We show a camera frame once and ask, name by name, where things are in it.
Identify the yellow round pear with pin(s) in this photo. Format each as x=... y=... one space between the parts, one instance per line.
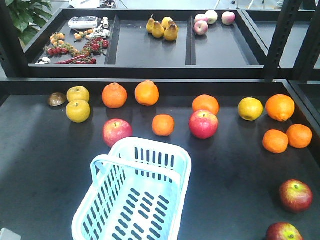
x=78 y=111

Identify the green potted plant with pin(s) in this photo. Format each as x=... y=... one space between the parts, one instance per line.
x=29 y=16

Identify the black upright post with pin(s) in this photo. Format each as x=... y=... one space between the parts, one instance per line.
x=286 y=20

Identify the dark red apple upper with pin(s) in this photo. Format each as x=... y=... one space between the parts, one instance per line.
x=296 y=196

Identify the dark red apple front middle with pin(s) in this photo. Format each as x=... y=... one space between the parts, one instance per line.
x=283 y=231

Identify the red apple far left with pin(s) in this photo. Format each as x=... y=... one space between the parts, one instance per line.
x=116 y=129

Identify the orange fruit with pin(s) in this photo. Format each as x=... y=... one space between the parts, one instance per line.
x=163 y=125

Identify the white remote device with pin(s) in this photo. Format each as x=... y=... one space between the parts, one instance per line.
x=83 y=22

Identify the brown yellow pear group item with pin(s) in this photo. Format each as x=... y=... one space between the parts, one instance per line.
x=171 y=32

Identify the red apple among oranges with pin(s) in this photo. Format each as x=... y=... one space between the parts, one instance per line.
x=203 y=124

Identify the pink apple back tray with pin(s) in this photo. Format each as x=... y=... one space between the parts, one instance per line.
x=200 y=27

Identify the black wooden fruit display stand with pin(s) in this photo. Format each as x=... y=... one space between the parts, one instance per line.
x=233 y=192

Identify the large orange right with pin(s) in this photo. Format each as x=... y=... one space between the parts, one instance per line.
x=280 y=107

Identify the light blue plastic basket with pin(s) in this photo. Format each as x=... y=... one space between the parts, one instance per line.
x=138 y=193

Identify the dark red apple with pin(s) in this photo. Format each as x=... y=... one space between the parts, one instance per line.
x=296 y=196
x=283 y=231

